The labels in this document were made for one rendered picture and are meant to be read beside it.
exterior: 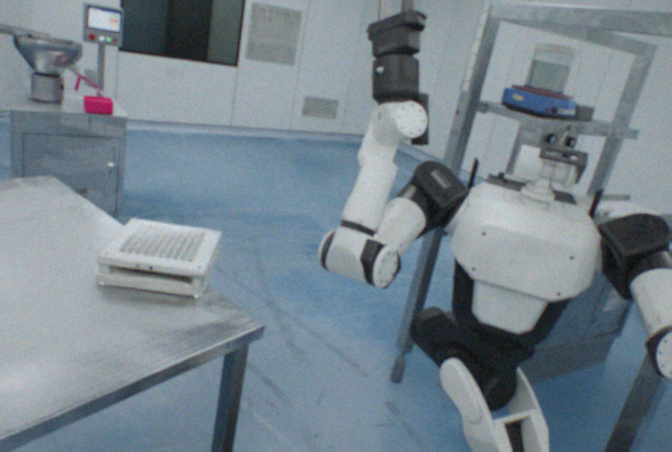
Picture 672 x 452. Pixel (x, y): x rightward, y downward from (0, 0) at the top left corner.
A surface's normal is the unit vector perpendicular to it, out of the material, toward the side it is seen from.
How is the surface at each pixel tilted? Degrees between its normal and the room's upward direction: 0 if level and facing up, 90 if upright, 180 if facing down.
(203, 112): 90
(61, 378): 0
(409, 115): 66
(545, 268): 90
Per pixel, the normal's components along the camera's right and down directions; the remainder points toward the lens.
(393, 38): -0.71, -0.04
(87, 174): 0.51, 0.36
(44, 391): 0.18, -0.93
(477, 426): -0.87, 0.00
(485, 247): -0.30, 0.25
